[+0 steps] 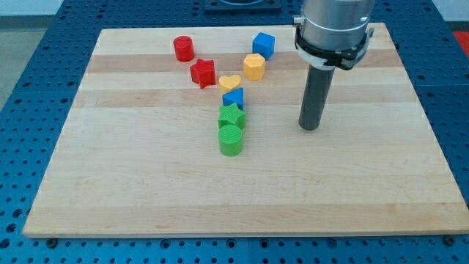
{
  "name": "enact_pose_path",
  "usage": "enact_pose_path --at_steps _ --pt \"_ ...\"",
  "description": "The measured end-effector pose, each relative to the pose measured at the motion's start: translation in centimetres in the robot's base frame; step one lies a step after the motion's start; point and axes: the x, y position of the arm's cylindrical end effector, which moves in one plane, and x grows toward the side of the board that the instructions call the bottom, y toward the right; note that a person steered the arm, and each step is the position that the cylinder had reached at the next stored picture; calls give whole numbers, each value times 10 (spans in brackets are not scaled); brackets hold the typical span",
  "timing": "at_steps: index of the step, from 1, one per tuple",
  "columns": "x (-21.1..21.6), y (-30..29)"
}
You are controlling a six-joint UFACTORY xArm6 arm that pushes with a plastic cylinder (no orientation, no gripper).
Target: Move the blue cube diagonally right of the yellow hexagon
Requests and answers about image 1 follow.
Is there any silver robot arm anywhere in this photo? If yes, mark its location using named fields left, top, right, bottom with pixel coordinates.
left=293, top=0, right=374, bottom=70

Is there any yellow hexagon block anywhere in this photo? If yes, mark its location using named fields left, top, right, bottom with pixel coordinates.
left=243, top=54, right=265, bottom=81

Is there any blue cube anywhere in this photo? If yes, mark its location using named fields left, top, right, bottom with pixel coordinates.
left=251, top=32, right=276, bottom=60

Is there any green cylinder block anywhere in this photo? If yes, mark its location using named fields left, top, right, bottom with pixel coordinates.
left=218, top=125, right=243, bottom=157

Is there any green star block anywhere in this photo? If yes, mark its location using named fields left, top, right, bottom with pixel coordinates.
left=218, top=103, right=246, bottom=129

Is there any blue triangle block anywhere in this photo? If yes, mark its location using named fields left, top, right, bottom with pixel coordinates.
left=222, top=87, right=245, bottom=110

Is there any yellow heart block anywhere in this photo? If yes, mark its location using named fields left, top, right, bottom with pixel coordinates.
left=218, top=75, right=242, bottom=95

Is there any wooden board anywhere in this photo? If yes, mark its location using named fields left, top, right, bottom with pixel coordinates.
left=23, top=23, right=468, bottom=238

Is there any red star block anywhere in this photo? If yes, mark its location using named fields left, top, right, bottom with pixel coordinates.
left=190, top=59, right=216, bottom=89

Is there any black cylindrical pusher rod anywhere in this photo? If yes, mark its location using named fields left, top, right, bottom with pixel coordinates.
left=298, top=66, right=334, bottom=131

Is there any red cylinder block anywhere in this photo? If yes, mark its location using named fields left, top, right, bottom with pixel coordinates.
left=173, top=35, right=195, bottom=62

